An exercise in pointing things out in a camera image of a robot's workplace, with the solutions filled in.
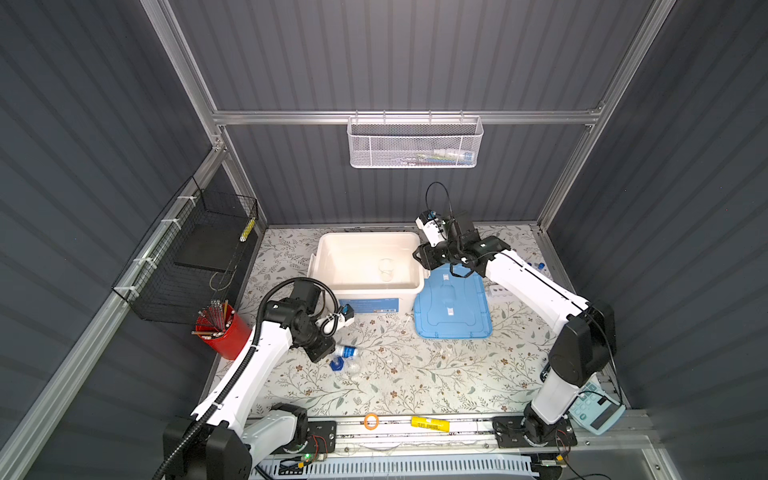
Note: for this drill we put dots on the blue plastic bin lid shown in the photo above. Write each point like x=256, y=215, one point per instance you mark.
x=452, y=306

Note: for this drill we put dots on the yellow label tag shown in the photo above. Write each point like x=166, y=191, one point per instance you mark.
x=432, y=424

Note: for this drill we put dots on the clear glass flask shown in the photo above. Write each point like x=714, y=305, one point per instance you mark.
x=386, y=270

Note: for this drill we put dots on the orange rubber band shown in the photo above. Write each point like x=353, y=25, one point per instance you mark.
x=371, y=422

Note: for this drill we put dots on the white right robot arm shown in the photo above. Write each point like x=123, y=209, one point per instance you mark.
x=584, y=331

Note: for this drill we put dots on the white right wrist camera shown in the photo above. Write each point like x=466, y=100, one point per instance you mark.
x=432, y=226

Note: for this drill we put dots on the red pencil cup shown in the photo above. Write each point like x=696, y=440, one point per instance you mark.
x=220, y=327

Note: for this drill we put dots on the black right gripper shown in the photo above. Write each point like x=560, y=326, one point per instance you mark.
x=426, y=259

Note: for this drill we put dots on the white wire wall basket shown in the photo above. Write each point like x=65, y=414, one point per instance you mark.
x=414, y=143

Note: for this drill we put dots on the white plastic storage bin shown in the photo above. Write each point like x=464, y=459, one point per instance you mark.
x=348, y=264

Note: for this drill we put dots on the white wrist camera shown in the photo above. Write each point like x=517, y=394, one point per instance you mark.
x=432, y=226
x=341, y=318

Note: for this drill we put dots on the black wire wall basket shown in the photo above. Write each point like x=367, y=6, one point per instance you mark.
x=191, y=257

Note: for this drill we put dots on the blue base graduated cylinder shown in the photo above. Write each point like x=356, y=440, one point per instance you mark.
x=347, y=365

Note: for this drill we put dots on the white test tube rack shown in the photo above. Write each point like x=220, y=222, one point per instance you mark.
x=498, y=292

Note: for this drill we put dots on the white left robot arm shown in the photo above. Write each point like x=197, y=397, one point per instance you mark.
x=214, y=441

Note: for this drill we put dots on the yellow brush in basket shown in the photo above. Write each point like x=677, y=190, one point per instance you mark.
x=247, y=230

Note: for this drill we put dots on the blue cap clear bottle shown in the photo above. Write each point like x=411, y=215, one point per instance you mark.
x=345, y=351

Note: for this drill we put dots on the teal calculator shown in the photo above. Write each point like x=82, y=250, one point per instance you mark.
x=594, y=411

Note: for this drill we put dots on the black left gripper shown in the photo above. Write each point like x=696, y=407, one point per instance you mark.
x=316, y=354

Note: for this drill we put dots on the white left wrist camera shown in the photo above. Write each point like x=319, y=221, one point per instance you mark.
x=341, y=318

